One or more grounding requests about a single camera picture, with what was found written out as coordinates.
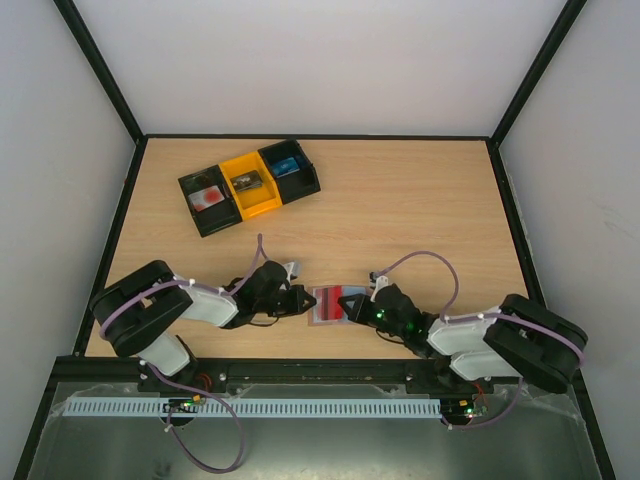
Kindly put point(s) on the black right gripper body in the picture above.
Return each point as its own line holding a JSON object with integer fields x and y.
{"x": 366, "y": 310}

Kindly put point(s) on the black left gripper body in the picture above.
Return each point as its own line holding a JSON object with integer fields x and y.
{"x": 281, "y": 308}

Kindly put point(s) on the black VIP card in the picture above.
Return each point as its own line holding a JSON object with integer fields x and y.
{"x": 247, "y": 181}

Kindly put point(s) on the red white credit card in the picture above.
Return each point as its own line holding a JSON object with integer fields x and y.
{"x": 206, "y": 198}

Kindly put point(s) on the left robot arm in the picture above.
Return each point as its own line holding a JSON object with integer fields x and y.
{"x": 135, "y": 313}

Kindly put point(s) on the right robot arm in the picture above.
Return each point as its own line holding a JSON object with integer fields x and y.
{"x": 518, "y": 339}

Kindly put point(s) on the blue card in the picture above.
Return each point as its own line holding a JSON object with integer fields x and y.
{"x": 285, "y": 167}

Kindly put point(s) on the black bin right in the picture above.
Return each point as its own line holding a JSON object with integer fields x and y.
{"x": 294, "y": 174}

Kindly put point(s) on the black bin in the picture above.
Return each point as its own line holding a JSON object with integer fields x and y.
{"x": 294, "y": 174}
{"x": 218, "y": 217}

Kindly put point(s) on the yellow bin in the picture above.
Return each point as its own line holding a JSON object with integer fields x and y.
{"x": 255, "y": 202}

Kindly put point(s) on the black bin left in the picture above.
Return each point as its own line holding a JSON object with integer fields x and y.
{"x": 218, "y": 217}

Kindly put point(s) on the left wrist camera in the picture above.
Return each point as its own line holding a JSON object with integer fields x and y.
{"x": 292, "y": 270}

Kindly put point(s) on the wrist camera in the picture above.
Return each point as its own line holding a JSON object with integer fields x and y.
{"x": 378, "y": 280}
{"x": 292, "y": 270}

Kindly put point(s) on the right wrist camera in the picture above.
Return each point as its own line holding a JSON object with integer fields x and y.
{"x": 378, "y": 280}

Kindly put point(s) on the slotted cable duct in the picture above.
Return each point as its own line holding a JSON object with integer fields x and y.
{"x": 254, "y": 408}

